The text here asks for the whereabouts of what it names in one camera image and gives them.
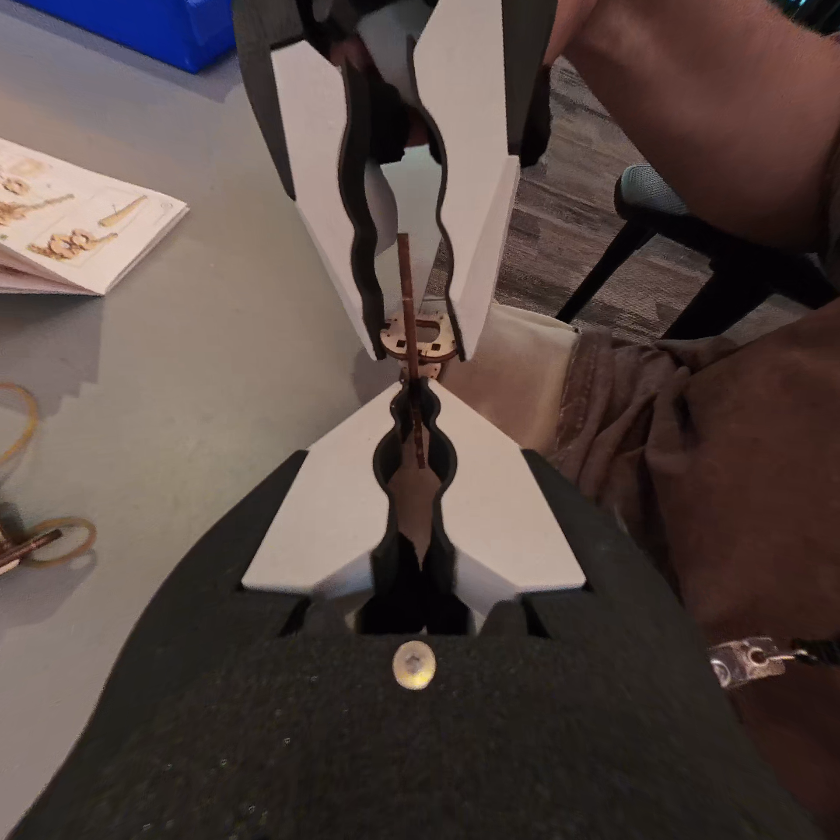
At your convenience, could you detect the open instruction booklet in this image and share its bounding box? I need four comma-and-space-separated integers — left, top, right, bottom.
0, 136, 191, 298

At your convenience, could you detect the blue plastic bin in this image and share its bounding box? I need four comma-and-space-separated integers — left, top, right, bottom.
12, 0, 238, 74

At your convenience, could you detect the thin wooden axle stick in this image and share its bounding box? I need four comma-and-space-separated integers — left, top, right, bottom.
396, 233, 429, 470

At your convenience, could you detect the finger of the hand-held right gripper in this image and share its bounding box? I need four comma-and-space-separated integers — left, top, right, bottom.
408, 0, 522, 363
270, 33, 389, 362

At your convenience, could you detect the person's brown clothing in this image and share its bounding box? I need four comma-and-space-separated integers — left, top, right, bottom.
548, 298, 840, 840

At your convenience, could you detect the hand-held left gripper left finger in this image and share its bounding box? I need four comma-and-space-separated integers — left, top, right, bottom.
241, 381, 421, 621

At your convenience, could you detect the black office chair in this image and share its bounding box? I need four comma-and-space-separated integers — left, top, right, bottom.
556, 164, 840, 342

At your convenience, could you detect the round wooden disc part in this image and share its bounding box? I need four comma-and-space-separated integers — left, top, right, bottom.
379, 314, 458, 383

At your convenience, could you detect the small tan rubber band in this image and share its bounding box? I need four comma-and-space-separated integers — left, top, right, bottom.
21, 516, 98, 568

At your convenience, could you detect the patterned lanyard strap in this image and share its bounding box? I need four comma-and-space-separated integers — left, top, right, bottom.
707, 635, 840, 690

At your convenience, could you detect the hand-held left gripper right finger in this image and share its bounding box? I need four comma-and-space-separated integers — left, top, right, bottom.
420, 379, 586, 621

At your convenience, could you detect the cream cloth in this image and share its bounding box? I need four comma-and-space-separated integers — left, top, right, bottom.
449, 303, 581, 455

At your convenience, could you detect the large tan rubber band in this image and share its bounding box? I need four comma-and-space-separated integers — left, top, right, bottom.
0, 383, 40, 468

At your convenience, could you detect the person's right forearm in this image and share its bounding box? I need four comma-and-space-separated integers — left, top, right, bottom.
541, 0, 840, 256

